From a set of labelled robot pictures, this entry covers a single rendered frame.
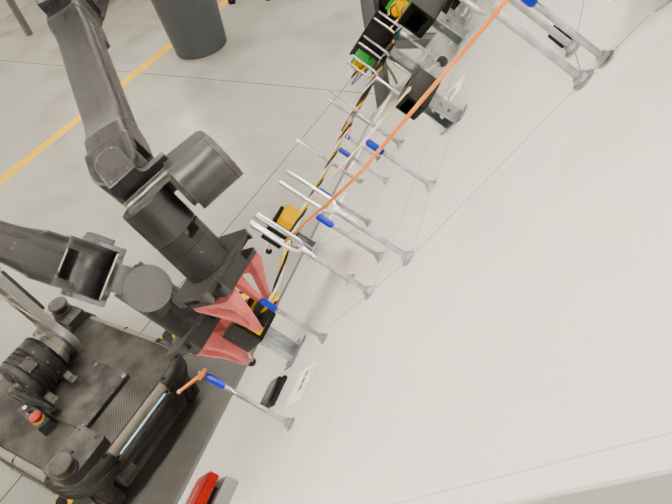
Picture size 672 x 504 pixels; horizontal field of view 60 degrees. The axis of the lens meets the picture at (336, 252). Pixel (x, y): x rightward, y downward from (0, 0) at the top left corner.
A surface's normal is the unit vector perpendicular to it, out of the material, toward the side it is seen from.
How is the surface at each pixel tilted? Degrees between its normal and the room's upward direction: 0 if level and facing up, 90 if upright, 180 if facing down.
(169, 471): 0
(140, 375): 0
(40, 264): 63
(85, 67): 17
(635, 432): 50
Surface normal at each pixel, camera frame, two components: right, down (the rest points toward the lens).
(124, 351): -0.18, -0.69
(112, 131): -0.28, -0.47
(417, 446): -0.83, -0.53
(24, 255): 0.55, 0.02
